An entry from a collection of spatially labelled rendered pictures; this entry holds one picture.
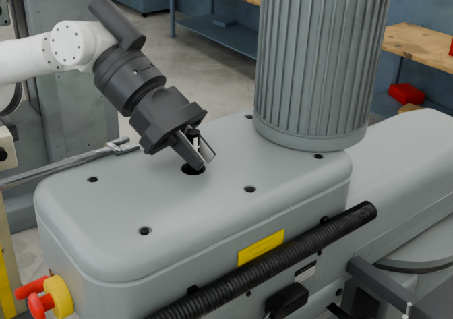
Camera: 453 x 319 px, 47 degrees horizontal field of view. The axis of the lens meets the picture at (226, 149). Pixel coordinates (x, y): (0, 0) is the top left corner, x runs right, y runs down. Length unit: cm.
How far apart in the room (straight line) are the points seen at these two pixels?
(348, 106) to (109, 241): 42
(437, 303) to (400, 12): 487
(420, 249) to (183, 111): 68
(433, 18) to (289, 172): 470
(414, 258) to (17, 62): 88
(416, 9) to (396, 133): 431
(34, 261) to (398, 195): 282
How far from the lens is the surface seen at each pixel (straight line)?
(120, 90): 78
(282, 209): 77
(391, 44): 480
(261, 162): 82
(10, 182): 80
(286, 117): 84
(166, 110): 78
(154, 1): 826
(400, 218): 115
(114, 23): 82
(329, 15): 78
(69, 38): 81
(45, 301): 79
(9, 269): 303
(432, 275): 127
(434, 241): 129
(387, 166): 112
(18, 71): 94
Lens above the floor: 232
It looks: 30 degrees down
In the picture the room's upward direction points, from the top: 2 degrees clockwise
